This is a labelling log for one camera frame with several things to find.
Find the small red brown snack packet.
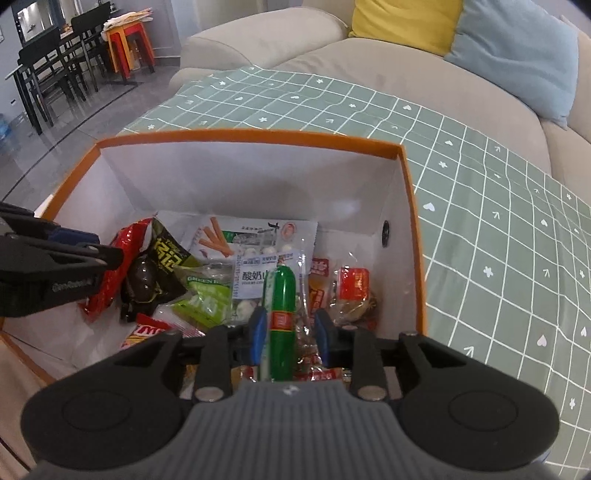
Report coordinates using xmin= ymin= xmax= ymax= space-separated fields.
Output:
xmin=330 ymin=265 xmax=379 ymax=328

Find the red packet with brown snack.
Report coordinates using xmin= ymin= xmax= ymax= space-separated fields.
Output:
xmin=293 ymin=256 xmax=345 ymax=383

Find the yellow cushion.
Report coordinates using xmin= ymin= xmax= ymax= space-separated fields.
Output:
xmin=348 ymin=0 xmax=464 ymax=55

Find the red white striped packet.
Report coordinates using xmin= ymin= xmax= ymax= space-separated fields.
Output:
xmin=121 ymin=314 xmax=206 ymax=352

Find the green sausage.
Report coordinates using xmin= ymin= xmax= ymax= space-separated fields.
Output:
xmin=261 ymin=264 xmax=296 ymax=381

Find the dark brown snack packet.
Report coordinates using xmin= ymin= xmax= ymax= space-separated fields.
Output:
xmin=121 ymin=218 xmax=204 ymax=321

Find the beige sofa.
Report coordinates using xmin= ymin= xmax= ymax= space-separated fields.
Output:
xmin=168 ymin=0 xmax=591 ymax=195

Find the green checked tablecloth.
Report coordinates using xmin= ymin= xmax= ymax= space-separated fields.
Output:
xmin=115 ymin=65 xmax=591 ymax=472

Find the light blue cushion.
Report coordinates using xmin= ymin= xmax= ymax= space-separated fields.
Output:
xmin=443 ymin=0 xmax=580 ymax=130

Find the red stool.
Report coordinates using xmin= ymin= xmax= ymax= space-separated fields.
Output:
xmin=122 ymin=21 xmax=157 ymax=75

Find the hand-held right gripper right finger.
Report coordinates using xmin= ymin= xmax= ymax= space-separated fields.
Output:
xmin=314 ymin=307 xmax=468 ymax=401

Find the pale folded cloth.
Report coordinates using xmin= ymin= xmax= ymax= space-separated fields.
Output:
xmin=102 ymin=13 xmax=153 ymax=31

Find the orange cardboard box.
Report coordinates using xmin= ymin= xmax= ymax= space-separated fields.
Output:
xmin=0 ymin=130 xmax=430 ymax=402

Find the orange stool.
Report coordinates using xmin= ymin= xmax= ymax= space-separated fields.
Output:
xmin=105 ymin=27 xmax=139 ymax=84

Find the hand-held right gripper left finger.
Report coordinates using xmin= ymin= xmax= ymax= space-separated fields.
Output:
xmin=117 ymin=307 xmax=269 ymax=401

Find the shiny red snack packet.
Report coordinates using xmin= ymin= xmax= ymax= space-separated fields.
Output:
xmin=78 ymin=217 xmax=155 ymax=324

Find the clear snack packet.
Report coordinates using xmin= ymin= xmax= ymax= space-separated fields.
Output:
xmin=231 ymin=244 xmax=310 ymax=333

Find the white breadstick packet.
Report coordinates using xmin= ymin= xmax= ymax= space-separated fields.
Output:
xmin=182 ymin=215 xmax=319 ymax=268

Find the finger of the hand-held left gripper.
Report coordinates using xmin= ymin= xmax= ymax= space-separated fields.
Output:
xmin=0 ymin=233 xmax=124 ymax=278
xmin=0 ymin=202 xmax=100 ymax=246

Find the black dining chair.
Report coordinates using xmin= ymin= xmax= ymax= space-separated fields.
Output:
xmin=69 ymin=1 xmax=114 ymax=93
xmin=17 ymin=27 xmax=88 ymax=127

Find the green raisin packet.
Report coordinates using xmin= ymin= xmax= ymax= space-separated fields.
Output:
xmin=154 ymin=263 xmax=234 ymax=330

